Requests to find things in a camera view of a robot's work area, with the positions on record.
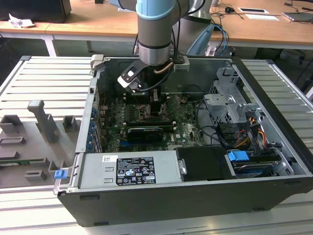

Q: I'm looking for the silver metal drive cage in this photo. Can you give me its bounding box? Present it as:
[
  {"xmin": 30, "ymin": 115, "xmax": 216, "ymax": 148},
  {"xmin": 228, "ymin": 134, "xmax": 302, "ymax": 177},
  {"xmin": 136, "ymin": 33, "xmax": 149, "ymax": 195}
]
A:
[{"xmin": 202, "ymin": 67, "xmax": 264, "ymax": 126}]

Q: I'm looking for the desk cable outlet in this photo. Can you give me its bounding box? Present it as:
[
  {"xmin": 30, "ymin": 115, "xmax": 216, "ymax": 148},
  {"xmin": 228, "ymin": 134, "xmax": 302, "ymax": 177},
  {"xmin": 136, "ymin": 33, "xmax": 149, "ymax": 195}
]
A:
[{"xmin": 238, "ymin": 7, "xmax": 270, "ymax": 14}]

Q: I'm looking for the pale blue teach pendant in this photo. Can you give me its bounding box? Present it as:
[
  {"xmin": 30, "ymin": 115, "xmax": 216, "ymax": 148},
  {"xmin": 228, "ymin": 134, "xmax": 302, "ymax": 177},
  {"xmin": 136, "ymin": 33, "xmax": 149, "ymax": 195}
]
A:
[{"xmin": 186, "ymin": 23, "xmax": 215, "ymax": 56}]

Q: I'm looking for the black RAM slot row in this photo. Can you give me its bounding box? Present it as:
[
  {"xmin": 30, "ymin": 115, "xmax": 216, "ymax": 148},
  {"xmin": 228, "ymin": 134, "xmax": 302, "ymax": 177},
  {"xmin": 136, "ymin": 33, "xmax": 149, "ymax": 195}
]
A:
[
  {"xmin": 126, "ymin": 119, "xmax": 177, "ymax": 131},
  {"xmin": 123, "ymin": 92, "xmax": 171, "ymax": 105}
]

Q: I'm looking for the white paper sheet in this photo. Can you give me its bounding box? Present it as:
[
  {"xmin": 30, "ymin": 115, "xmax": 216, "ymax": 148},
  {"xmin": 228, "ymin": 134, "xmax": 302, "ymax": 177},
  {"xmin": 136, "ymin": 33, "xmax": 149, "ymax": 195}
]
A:
[
  {"xmin": 245, "ymin": 13, "xmax": 281, "ymax": 22},
  {"xmin": 117, "ymin": 5, "xmax": 137, "ymax": 13}
]

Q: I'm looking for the blue disk carrier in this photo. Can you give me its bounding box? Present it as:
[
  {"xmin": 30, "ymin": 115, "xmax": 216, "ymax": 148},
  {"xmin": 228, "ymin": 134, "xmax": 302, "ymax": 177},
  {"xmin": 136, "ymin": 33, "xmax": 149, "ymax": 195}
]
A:
[{"xmin": 226, "ymin": 150, "xmax": 249, "ymax": 163}]

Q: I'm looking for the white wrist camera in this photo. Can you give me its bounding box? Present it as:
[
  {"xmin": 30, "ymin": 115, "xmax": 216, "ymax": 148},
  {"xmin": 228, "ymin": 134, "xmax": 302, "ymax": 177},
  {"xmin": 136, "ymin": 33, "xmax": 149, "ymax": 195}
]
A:
[{"xmin": 116, "ymin": 70, "xmax": 143, "ymax": 94}]

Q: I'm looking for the black box on desk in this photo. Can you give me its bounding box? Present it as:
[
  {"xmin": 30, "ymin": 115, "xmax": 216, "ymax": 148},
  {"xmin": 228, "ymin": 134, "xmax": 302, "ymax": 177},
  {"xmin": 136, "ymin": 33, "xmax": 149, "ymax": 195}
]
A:
[{"xmin": 0, "ymin": 0, "xmax": 72, "ymax": 24}]

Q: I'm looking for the hard disk drive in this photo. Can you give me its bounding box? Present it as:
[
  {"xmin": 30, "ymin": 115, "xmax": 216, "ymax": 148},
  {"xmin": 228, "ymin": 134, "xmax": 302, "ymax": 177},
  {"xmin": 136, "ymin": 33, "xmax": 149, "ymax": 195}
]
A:
[{"xmin": 231, "ymin": 160, "xmax": 275, "ymax": 178}]

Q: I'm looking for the green RAM stick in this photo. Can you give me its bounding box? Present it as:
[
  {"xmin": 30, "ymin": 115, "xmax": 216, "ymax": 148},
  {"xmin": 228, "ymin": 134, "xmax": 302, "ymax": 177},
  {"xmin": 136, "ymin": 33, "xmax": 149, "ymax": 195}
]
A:
[{"xmin": 0, "ymin": 159, "xmax": 45, "ymax": 167}]

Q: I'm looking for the yellow red wire bundle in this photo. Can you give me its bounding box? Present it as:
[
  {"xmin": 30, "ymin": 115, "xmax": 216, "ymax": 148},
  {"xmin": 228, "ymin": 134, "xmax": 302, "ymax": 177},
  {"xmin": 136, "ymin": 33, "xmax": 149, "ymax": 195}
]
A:
[{"xmin": 234, "ymin": 117, "xmax": 268, "ymax": 149}]

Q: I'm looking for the wooden desk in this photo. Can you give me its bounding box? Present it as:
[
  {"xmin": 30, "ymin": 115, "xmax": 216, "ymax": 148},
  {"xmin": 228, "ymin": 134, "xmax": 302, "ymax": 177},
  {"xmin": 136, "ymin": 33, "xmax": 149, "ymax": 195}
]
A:
[{"xmin": 0, "ymin": 0, "xmax": 313, "ymax": 57}]

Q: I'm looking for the green motherboard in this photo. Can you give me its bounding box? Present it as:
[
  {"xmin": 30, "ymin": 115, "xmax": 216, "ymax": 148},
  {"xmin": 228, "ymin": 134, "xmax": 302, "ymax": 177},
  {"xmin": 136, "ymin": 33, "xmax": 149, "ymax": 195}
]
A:
[{"xmin": 99, "ymin": 93, "xmax": 206, "ymax": 151}]

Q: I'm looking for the grey power supply unit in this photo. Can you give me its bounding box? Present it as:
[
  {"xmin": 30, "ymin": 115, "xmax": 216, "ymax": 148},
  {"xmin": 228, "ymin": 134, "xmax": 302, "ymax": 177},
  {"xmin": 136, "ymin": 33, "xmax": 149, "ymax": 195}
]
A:
[{"xmin": 78, "ymin": 150, "xmax": 183, "ymax": 189}]

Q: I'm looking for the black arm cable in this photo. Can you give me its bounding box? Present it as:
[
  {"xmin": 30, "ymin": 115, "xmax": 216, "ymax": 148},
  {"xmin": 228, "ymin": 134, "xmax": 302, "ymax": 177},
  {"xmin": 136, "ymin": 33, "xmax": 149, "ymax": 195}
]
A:
[{"xmin": 138, "ymin": 19, "xmax": 181, "ymax": 93}]

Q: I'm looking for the black office chair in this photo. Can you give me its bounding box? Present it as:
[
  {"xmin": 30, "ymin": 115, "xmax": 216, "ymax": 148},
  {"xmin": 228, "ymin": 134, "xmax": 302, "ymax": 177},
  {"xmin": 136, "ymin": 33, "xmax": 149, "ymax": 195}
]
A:
[{"xmin": 302, "ymin": 77, "xmax": 313, "ymax": 99}]

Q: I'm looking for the CPU socket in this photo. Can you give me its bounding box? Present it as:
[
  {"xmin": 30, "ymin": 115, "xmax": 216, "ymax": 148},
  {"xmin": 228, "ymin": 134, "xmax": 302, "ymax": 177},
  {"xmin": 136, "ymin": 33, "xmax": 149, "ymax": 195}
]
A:
[{"xmin": 137, "ymin": 104, "xmax": 170, "ymax": 122}]

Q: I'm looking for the black open PC case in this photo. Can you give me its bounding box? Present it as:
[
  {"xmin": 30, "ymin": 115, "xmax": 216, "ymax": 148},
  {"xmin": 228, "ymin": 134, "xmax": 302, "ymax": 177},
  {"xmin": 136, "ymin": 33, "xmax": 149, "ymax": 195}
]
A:
[{"xmin": 53, "ymin": 54, "xmax": 313, "ymax": 227}]

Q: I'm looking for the blue cable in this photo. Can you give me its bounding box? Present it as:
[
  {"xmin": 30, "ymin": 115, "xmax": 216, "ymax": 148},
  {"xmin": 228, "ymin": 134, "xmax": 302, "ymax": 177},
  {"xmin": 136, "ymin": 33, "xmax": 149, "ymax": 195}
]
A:
[{"xmin": 214, "ymin": 22, "xmax": 229, "ymax": 53}]

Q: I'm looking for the grey laptop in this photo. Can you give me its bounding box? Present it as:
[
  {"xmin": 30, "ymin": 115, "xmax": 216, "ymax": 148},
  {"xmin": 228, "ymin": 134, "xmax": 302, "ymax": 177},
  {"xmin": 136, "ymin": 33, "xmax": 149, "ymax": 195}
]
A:
[{"xmin": 282, "ymin": 10, "xmax": 313, "ymax": 23}]

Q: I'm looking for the black graphics card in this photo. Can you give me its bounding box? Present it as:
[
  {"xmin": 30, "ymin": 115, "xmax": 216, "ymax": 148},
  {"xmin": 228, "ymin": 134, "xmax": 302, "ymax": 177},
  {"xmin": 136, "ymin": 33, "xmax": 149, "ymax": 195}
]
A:
[{"xmin": 126, "ymin": 126, "xmax": 164, "ymax": 144}]

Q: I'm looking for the grey parts rack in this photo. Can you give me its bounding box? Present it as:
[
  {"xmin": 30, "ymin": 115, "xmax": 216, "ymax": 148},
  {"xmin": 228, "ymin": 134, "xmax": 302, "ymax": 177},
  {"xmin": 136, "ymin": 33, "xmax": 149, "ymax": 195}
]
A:
[{"xmin": 0, "ymin": 99, "xmax": 83, "ymax": 189}]

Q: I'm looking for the metal socket cover frame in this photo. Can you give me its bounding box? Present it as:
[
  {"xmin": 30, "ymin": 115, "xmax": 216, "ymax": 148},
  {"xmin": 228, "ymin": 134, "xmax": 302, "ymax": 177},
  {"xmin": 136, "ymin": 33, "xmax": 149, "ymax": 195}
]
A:
[{"xmin": 161, "ymin": 95, "xmax": 183, "ymax": 117}]

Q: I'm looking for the grey case release latch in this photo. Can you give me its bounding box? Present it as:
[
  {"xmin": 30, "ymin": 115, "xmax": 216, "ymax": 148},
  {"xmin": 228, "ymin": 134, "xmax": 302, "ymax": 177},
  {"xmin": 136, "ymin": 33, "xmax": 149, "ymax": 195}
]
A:
[{"xmin": 89, "ymin": 54, "xmax": 106, "ymax": 72}]

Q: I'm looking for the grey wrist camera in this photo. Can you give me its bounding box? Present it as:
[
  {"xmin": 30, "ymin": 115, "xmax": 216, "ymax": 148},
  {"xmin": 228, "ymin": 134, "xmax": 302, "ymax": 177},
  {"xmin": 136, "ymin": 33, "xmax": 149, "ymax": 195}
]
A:
[{"xmin": 173, "ymin": 55, "xmax": 191, "ymax": 72}]

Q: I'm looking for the black cable in case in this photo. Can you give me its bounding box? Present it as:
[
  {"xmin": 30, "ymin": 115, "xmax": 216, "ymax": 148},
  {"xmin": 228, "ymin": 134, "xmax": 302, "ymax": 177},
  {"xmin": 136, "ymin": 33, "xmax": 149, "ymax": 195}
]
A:
[{"xmin": 195, "ymin": 124, "xmax": 228, "ymax": 148}]

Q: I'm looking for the crumpled white paper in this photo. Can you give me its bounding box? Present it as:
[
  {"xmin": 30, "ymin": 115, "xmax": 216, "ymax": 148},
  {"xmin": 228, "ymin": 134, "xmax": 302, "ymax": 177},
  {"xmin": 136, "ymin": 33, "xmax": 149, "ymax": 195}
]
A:
[{"xmin": 8, "ymin": 13, "xmax": 35, "ymax": 28}]

